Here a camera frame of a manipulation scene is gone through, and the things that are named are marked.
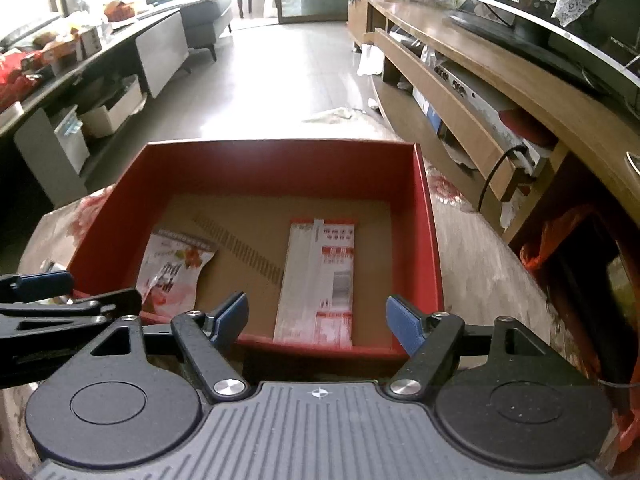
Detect pink white snack packet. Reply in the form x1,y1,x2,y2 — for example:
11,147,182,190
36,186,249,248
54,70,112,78
136,229,219,319

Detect small white box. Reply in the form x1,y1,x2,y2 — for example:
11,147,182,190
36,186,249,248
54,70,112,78
77,25,104,57

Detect blue white carton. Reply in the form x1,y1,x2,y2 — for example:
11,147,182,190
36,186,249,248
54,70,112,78
412,85,447,137

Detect black curved television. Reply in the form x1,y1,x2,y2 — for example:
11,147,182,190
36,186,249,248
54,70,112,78
434,0,640,97

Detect orange plastic bag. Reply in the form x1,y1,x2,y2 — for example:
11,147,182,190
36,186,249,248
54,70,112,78
519,205,640,471

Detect grey sofa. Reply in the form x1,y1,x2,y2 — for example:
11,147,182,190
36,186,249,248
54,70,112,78
179,0,235,62

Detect black cable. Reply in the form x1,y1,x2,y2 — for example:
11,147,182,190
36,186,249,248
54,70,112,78
477,144,529,213

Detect red flat object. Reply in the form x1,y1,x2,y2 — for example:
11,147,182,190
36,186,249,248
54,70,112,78
499,109,557,150

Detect red cardboard box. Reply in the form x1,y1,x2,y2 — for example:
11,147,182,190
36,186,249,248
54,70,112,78
66,141,446,361

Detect white open storage bin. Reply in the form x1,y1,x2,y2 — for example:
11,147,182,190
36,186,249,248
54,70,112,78
79,74,147,139

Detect red snack packets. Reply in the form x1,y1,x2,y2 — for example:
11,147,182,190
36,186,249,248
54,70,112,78
0,50,47,102

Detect white bin with blue label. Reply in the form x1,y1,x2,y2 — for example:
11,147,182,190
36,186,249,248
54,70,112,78
49,104,92,175

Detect beige floral tablecloth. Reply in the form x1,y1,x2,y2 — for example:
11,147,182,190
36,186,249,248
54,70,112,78
0,106,598,480

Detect wooden television stand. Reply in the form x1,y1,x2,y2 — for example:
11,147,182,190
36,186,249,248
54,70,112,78
346,0,640,247

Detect dark grey low table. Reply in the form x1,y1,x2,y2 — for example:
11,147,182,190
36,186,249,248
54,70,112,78
0,6,192,207

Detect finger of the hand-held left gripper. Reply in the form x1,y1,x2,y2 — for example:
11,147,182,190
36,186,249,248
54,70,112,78
0,287,144,389
0,270,103,317

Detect white plastic bag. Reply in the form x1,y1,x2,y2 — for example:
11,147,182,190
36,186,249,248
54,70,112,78
357,42,387,79

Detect long white red snack packet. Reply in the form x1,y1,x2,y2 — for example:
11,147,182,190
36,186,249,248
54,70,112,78
272,217,359,348

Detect white audio player device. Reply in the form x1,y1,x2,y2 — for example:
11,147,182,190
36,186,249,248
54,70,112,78
431,59,557,163

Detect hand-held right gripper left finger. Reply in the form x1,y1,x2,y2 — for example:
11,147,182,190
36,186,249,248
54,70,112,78
89,291,250,404

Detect orange snack box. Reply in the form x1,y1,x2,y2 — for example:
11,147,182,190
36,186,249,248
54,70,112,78
31,31,82,69

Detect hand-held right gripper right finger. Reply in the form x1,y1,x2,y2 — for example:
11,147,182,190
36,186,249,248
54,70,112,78
386,296,553,404

